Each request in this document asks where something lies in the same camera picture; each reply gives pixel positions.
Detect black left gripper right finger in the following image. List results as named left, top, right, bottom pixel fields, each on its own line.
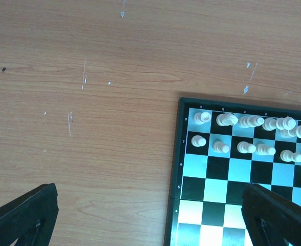
left=241, top=183, right=301, bottom=245

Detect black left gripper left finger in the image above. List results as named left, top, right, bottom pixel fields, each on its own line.
left=0, top=183, right=59, bottom=245

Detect black white chess board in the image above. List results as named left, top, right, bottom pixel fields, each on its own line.
left=164, top=98, right=301, bottom=245

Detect white king piece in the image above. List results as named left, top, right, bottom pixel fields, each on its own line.
left=279, top=125, right=301, bottom=138

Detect white queen piece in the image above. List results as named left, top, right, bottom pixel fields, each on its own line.
left=262, top=117, right=296, bottom=131

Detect white bishop piece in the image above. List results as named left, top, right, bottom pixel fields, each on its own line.
left=238, top=116, right=265, bottom=128

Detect white knight piece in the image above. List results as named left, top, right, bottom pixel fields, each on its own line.
left=216, top=113, right=239, bottom=127

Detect white rook piece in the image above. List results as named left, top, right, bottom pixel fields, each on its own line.
left=193, top=112, right=211, bottom=125

